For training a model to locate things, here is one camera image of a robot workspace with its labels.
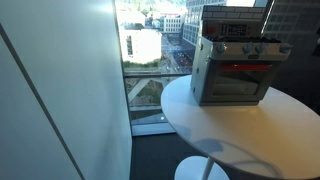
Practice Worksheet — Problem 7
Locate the white low building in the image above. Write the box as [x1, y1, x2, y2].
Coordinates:
[118, 27, 163, 65]

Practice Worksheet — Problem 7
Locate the glass office tower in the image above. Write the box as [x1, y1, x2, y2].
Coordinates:
[181, 0, 228, 48]

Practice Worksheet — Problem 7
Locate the blue knob with red dots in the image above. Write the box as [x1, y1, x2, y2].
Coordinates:
[279, 42, 293, 54]

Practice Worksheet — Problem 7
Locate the grey toy oven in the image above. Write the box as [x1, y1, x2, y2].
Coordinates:
[190, 4, 293, 107]

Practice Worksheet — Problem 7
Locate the grey window crossbar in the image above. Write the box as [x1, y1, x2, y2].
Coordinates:
[123, 72, 193, 80]

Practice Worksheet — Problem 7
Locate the pale building with windows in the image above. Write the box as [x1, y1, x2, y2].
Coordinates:
[159, 13, 186, 34]

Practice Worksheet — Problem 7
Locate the blue toy oven knob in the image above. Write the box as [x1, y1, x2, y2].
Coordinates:
[254, 42, 267, 55]
[242, 42, 254, 55]

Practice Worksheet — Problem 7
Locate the blue knob with red arc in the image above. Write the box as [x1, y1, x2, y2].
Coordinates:
[215, 42, 227, 54]

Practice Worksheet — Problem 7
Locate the white table pedestal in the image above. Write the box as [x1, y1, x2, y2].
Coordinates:
[174, 155, 231, 180]

